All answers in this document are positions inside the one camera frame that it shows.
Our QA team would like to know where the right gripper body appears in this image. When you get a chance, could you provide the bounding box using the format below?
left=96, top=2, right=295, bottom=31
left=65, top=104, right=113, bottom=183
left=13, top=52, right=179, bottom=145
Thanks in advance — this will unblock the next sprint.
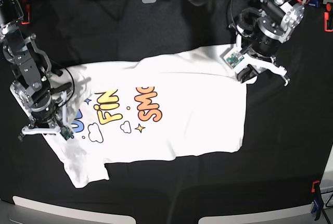
left=18, top=91, right=72, bottom=141

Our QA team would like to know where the orange clamp top right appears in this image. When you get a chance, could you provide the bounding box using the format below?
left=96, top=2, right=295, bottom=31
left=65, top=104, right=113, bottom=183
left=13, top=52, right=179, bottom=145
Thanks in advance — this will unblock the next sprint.
left=324, top=3, right=332, bottom=32

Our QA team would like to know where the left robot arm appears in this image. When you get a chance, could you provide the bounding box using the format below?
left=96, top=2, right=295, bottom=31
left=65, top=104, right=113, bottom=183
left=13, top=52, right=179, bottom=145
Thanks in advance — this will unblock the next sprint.
left=222, top=0, right=310, bottom=85

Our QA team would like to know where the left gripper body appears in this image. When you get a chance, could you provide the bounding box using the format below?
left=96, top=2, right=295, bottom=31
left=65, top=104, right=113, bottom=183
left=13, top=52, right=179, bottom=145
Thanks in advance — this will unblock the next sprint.
left=235, top=23, right=290, bottom=86

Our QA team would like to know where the black table cloth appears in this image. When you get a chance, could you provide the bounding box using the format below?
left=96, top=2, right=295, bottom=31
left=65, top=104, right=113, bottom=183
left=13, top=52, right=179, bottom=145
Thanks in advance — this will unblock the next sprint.
left=1, top=0, right=332, bottom=223

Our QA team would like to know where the blue clamp top right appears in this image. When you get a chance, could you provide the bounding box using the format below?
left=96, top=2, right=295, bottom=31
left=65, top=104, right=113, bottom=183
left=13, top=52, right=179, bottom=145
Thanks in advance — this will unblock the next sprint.
left=308, top=0, right=323, bottom=8

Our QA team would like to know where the orange clamp top left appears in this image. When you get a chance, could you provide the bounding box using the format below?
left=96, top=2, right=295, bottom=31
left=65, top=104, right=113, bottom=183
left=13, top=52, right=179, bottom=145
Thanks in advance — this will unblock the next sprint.
left=21, top=0, right=31, bottom=25

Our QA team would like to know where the white printed t-shirt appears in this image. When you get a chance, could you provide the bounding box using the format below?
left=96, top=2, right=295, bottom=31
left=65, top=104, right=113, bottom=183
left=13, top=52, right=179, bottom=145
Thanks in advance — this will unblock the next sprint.
left=44, top=44, right=247, bottom=188

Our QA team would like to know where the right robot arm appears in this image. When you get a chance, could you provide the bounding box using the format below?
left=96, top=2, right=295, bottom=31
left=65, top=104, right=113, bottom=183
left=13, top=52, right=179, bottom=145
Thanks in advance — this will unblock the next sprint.
left=1, top=0, right=75, bottom=140

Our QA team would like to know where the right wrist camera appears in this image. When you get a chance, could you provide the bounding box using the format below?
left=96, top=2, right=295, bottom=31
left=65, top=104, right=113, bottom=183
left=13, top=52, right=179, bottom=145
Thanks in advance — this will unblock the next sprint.
left=60, top=126, right=73, bottom=141

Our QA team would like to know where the orange blue clamp bottom right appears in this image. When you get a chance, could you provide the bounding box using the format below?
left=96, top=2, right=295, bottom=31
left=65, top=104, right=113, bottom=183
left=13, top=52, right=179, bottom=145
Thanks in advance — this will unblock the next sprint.
left=311, top=180, right=323, bottom=221

